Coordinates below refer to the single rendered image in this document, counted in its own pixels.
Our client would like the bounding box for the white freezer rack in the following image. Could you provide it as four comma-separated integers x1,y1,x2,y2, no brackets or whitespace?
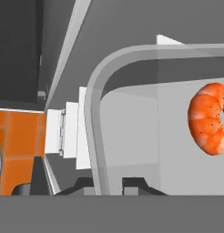
63,101,79,159
76,86,92,170
45,108,63,155
156,34,185,46

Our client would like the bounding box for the grey freezer door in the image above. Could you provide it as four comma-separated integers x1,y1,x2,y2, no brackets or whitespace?
44,0,224,112

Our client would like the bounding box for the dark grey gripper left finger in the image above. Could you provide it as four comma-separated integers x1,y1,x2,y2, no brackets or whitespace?
55,177,97,197

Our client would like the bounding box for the dark grey rounded object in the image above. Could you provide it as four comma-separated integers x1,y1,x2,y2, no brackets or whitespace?
11,182,33,197

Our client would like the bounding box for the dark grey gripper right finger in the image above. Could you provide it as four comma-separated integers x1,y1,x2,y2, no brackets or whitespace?
121,177,168,197

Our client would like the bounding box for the dark grey cabinet panel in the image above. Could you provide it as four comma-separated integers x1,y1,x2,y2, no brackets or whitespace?
0,0,46,105

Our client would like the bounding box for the orange shrimp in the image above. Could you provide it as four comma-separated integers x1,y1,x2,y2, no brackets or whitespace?
187,82,224,157

